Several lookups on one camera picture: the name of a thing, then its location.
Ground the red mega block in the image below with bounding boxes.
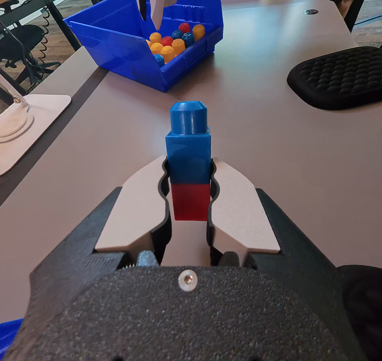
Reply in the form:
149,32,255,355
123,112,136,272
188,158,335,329
170,183,211,221

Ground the black chair armrest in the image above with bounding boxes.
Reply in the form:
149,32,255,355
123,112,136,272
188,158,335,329
286,46,382,111

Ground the pile of building bricks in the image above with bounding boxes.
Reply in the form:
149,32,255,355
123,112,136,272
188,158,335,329
146,22,206,68

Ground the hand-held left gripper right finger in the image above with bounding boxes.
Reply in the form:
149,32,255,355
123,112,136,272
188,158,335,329
206,157,282,258

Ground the black coiled cable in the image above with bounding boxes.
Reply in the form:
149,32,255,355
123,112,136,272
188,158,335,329
38,7,52,58

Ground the blue mega block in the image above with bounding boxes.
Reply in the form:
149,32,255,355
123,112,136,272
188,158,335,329
166,100,212,185

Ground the white desk stand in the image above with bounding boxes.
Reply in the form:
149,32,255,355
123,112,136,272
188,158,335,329
0,69,72,176

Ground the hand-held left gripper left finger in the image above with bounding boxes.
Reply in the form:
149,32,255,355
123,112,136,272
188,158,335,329
93,155,173,258

